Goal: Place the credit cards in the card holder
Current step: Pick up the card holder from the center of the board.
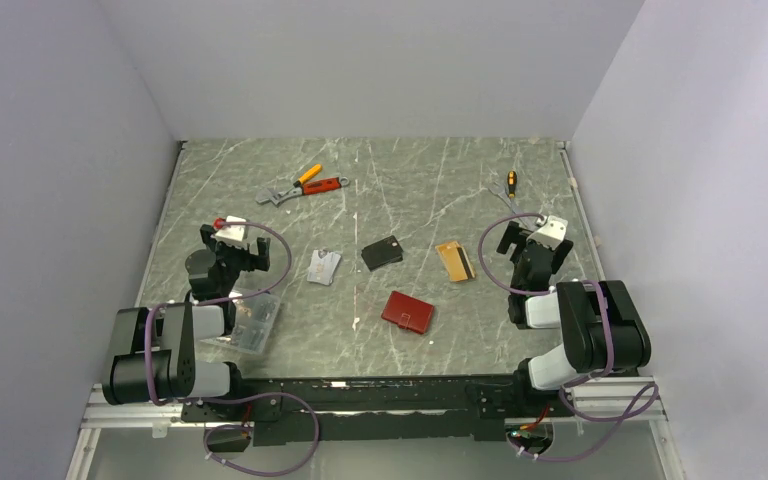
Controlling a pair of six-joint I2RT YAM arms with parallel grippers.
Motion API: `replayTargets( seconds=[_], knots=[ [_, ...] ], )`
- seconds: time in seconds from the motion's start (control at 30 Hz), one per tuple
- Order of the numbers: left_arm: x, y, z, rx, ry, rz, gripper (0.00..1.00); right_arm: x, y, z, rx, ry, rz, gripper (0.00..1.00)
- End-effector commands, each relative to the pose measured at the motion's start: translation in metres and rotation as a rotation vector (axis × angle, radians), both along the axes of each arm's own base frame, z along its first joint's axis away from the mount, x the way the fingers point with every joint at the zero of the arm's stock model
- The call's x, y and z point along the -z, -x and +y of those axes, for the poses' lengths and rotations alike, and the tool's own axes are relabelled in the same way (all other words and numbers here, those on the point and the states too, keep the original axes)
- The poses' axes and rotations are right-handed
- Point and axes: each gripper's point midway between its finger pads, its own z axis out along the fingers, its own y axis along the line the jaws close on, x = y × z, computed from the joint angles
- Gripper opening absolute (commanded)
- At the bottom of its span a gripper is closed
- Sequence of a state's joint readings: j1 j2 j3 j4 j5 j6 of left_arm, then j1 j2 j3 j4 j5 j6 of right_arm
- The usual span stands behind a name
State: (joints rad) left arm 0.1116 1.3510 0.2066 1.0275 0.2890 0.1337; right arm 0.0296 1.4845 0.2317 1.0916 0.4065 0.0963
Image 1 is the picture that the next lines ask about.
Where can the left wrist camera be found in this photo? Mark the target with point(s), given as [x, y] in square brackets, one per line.
[231, 231]

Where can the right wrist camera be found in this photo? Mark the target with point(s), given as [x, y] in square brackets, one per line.
[551, 233]

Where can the clear plastic screw box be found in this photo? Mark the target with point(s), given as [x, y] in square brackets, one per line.
[254, 321]

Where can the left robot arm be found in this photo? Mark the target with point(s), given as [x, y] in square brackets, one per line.
[151, 354]

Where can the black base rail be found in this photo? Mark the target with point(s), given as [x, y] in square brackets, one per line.
[480, 407]

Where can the aluminium frame rail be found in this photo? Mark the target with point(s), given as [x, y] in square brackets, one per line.
[606, 396]

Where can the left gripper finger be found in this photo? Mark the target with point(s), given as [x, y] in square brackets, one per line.
[260, 260]
[206, 233]

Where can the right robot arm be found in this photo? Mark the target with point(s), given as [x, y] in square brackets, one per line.
[600, 328]

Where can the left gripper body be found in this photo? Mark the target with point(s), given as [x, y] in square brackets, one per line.
[233, 260]

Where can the silver open end wrench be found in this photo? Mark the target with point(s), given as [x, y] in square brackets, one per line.
[501, 191]

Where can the silver credit card stack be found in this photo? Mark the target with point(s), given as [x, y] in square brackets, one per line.
[322, 267]

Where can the orange handled pliers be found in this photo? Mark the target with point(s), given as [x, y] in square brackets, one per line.
[308, 175]

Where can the red leather card holder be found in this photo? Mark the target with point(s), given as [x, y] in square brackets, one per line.
[408, 313]

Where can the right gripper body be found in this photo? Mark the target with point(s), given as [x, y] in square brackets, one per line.
[515, 278]

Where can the orange black screwdriver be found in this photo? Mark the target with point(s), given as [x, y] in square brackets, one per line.
[511, 184]

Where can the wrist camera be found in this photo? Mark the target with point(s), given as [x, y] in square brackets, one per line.
[551, 233]
[231, 231]

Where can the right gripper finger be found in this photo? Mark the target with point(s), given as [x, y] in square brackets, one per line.
[560, 253]
[512, 238]

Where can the red handled adjustable wrench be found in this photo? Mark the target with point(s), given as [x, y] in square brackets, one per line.
[271, 196]

